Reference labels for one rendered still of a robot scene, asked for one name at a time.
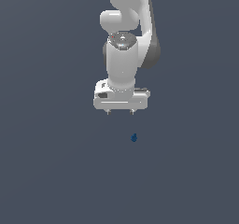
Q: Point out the small blue object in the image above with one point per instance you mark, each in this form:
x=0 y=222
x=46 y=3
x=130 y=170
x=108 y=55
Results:
x=134 y=137

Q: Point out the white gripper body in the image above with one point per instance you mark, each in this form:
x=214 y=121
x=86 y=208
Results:
x=119 y=99

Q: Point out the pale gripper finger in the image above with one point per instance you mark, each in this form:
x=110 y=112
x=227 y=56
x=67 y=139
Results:
x=132 y=111
x=108 y=111

